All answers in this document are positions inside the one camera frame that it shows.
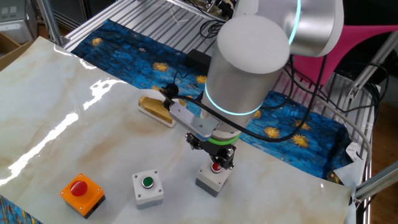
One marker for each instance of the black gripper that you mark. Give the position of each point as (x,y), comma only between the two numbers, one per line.
(217,148)

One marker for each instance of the white box red button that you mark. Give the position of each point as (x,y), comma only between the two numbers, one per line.
(210,182)

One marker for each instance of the white box green button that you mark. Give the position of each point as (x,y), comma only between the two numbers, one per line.
(149,194)

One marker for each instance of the orange box red mushroom button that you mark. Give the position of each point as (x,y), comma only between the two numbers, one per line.
(93,194)

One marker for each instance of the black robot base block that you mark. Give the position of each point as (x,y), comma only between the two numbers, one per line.
(197,57)

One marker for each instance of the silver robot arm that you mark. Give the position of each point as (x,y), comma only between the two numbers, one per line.
(242,77)

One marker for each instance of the gold tissue box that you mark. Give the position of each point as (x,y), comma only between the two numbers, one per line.
(154,109)

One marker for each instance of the glossy marble pattern sheet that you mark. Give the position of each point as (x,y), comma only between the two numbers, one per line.
(93,140)

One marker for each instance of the blue starry painting cloth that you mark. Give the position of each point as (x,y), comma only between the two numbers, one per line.
(130,53)

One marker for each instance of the white cloth label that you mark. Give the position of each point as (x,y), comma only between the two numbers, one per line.
(354,152)

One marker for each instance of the pink plastic watering can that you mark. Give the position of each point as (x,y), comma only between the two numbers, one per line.
(357,49)

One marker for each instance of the open cardboard box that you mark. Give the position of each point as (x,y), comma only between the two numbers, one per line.
(12,51)

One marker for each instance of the grey metal cabinet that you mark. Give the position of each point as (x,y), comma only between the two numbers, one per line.
(15,25)

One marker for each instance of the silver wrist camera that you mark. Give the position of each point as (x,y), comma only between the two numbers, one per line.
(192,121)

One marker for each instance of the aluminium frame post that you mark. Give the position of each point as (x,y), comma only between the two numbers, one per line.
(49,21)
(370,68)
(379,182)

